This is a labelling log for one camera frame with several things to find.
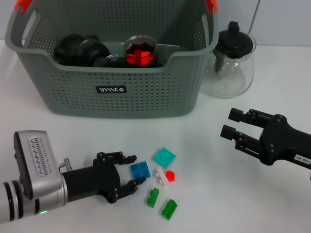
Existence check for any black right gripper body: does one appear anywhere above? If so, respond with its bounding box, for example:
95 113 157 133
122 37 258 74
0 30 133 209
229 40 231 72
258 114 311 168

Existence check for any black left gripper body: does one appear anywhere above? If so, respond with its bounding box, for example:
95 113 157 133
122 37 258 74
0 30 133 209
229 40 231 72
61 152 122 204

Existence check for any blue square toy brick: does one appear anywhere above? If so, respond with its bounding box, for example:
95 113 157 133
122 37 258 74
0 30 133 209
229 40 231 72
130 161 152 181

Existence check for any green toy brick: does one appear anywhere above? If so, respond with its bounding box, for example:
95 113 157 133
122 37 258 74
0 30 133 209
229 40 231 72
146 188 160 209
161 199 178 221

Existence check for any glass teacup black sleeve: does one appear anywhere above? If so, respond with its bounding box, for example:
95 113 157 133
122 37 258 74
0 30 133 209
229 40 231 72
122 34 161 68
80 35 111 66
93 54 127 68

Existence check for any dark red long brick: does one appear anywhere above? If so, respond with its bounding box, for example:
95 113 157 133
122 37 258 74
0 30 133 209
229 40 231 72
126 50 153 68

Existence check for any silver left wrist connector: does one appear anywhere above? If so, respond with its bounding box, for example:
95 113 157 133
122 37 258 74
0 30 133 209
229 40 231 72
58 157 74 172

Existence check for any white toy brick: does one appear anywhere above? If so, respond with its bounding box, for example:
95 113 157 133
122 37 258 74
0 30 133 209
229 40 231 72
155 168 169 187

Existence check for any cyan square toy brick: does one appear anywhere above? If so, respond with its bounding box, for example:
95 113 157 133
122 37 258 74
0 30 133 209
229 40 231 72
153 147 176 169

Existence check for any grey perforated plastic basket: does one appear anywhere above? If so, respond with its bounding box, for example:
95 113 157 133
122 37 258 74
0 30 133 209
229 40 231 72
4 0 219 119

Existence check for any glass teapot black lid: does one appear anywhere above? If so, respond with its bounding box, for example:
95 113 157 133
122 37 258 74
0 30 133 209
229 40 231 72
201 21 257 98

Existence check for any dark clay teapot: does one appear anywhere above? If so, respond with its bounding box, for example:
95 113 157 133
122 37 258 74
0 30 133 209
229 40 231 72
53 34 85 66

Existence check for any orange basket handle clip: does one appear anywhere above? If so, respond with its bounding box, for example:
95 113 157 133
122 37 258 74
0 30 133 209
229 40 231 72
14 0 34 14
206 0 217 16

